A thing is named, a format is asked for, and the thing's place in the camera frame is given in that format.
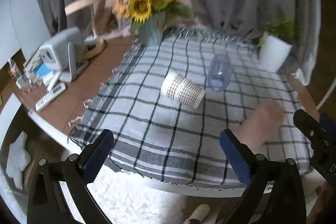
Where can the white cloth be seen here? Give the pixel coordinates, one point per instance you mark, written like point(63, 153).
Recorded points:
point(17, 158)

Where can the white projector stand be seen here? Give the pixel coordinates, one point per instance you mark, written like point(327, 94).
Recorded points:
point(72, 64)

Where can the white plant pot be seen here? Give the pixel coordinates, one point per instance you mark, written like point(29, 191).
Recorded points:
point(274, 54)

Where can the person's right forearm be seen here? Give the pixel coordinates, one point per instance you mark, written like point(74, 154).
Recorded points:
point(324, 204)

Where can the green potted plant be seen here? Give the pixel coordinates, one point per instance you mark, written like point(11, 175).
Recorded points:
point(281, 27)

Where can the grey checked tablecloth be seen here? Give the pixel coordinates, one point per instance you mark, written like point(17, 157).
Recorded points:
point(147, 119)

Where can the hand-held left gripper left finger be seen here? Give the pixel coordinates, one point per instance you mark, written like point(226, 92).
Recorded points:
point(98, 158)

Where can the white chair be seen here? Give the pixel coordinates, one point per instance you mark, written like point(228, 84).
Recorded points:
point(319, 37)

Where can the clear bag of small items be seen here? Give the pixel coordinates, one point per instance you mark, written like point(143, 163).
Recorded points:
point(25, 81)

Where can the clear blue plastic cup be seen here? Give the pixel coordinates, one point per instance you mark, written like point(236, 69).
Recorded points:
point(220, 73)

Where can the white remote control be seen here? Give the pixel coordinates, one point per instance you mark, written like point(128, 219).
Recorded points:
point(50, 97)

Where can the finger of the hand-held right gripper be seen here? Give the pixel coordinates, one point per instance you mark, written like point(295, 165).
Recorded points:
point(329, 124)
point(308, 125)

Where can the beige slipper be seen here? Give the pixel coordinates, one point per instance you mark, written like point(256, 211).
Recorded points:
point(197, 213)

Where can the checked paper cup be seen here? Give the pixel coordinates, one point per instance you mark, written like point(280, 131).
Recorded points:
point(182, 90)

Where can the sunflower bouquet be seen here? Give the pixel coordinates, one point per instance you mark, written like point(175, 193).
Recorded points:
point(141, 5)

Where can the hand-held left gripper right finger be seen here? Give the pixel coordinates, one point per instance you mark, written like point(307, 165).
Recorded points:
point(236, 158)

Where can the white projector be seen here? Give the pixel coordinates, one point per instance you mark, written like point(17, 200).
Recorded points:
point(59, 49)

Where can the stack of books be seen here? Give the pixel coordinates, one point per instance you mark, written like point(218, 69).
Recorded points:
point(39, 67)

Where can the light blue ribbed vase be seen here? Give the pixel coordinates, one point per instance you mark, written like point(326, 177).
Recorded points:
point(152, 31)

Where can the white fluffy rug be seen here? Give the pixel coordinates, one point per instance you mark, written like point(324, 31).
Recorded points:
point(131, 200)

